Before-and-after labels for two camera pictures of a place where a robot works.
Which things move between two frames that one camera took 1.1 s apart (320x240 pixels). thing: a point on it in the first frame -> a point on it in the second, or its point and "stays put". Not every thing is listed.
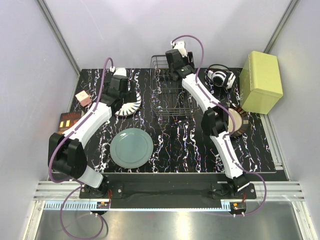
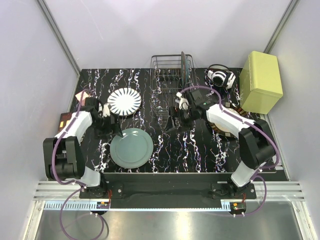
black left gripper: [132, 90] -> [110, 125]
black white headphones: [221, 75] stays put
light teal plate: [131, 148] stays put
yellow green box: [261, 87] stays put
